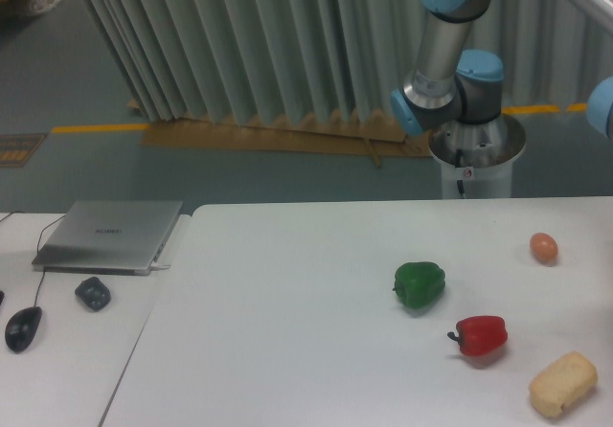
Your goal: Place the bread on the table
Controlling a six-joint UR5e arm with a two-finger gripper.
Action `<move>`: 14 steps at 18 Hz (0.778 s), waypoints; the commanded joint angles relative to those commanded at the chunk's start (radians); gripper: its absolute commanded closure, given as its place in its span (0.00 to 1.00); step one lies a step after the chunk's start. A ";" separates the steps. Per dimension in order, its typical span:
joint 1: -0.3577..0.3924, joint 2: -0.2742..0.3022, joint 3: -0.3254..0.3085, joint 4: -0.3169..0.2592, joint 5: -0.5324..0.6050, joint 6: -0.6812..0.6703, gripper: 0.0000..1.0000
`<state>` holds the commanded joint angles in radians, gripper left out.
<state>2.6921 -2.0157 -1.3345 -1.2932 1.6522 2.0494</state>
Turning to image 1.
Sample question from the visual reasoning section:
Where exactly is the red bell pepper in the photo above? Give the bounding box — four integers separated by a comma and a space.
447, 315, 508, 357

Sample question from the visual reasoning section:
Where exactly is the black computer mouse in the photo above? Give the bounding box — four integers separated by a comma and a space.
5, 305, 42, 353

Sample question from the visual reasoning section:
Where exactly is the flat brown cardboard sheet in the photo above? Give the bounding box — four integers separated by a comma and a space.
141, 109, 431, 168

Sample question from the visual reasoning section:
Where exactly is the green bell pepper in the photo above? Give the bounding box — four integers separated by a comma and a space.
393, 261, 446, 309

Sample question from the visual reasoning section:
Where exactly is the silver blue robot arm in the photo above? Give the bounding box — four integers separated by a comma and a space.
391, 0, 612, 169

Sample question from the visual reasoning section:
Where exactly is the white usb plug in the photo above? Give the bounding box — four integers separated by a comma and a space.
150, 262, 170, 271

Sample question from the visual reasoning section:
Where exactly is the beige bread loaf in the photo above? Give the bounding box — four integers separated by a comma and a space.
529, 351, 599, 418

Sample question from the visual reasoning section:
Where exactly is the brown egg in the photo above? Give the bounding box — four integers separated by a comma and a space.
530, 233, 558, 265

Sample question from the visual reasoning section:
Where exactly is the black mouse cable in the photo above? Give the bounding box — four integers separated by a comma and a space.
0, 211, 67, 309

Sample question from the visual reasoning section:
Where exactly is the small black controller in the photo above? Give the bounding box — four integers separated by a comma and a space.
75, 277, 111, 312

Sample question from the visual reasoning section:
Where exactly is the grey closed laptop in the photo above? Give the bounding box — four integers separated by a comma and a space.
32, 200, 183, 276

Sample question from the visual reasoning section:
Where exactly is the floor warning sign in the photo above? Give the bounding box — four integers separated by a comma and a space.
0, 133, 48, 169

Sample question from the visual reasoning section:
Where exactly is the pale green pleated curtain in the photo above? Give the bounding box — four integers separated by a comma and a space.
82, 0, 612, 124

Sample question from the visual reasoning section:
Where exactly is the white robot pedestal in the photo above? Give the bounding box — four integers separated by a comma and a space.
437, 159, 513, 199

